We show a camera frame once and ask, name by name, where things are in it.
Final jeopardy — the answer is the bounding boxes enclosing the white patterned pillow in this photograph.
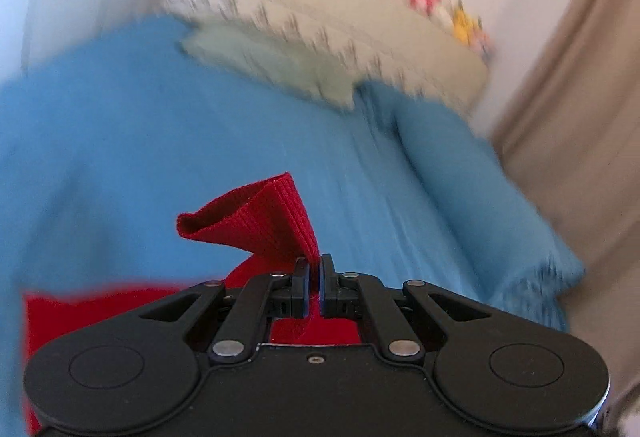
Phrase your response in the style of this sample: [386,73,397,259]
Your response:
[162,0,490,115]

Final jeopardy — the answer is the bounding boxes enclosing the red knitted garment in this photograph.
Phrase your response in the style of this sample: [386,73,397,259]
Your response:
[22,172,363,435]

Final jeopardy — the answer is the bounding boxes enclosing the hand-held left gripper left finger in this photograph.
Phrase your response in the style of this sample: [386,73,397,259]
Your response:
[138,257,311,365]

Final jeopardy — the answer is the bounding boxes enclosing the pale green folded cloth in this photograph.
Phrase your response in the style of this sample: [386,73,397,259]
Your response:
[180,24,361,112]

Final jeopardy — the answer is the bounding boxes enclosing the beige curtain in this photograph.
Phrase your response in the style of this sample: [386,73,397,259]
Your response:
[487,0,640,398]

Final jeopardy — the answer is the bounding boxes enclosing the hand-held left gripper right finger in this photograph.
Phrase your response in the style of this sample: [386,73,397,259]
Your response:
[319,254,493,364]

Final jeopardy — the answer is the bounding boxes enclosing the yellow plush toy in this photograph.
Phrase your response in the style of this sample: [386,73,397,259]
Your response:
[451,2,483,45]

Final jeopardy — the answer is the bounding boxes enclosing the blue bed blanket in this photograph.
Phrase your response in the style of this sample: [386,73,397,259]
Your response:
[0,13,586,437]

